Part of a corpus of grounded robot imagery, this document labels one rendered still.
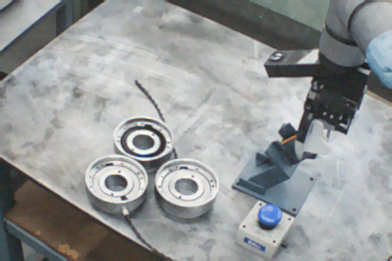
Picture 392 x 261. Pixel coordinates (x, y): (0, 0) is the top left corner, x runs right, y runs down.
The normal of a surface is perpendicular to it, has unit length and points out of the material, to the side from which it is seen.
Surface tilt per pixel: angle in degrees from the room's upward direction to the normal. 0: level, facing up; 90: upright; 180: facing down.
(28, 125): 0
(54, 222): 0
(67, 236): 0
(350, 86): 90
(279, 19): 90
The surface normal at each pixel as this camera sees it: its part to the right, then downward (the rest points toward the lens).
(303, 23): -0.52, 0.55
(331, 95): 0.11, -0.71
